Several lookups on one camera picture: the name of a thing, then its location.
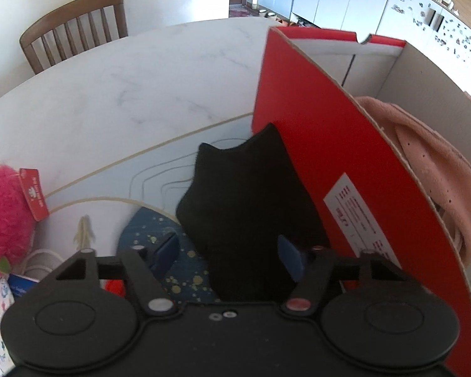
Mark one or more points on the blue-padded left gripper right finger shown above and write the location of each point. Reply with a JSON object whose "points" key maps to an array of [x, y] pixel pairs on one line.
{"points": [[313, 272]]}

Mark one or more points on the wooden slat-back chair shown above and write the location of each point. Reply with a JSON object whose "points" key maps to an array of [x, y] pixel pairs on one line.
{"points": [[71, 29]]}

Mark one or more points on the black knitted garment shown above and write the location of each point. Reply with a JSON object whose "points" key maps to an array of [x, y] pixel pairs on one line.
{"points": [[240, 202]]}

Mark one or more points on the red cardboard box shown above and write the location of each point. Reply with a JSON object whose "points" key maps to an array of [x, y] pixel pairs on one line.
{"points": [[365, 191]]}

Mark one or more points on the blue patterned table mat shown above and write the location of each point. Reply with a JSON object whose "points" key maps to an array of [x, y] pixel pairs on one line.
{"points": [[133, 202]]}

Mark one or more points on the white fridge with magnets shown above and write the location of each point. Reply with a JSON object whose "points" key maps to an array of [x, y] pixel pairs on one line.
{"points": [[435, 32]]}

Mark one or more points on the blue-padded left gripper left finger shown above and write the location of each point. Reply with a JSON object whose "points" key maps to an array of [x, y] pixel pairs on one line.
{"points": [[145, 266]]}

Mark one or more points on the pink knitted garment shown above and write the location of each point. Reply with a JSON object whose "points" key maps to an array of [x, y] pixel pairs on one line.
{"points": [[441, 169]]}

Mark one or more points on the blue and white box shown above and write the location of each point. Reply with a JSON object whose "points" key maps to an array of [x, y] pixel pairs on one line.
{"points": [[20, 285]]}

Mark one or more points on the pink fluffy strawberry plush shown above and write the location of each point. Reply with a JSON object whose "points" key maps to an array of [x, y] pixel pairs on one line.
{"points": [[17, 223]]}

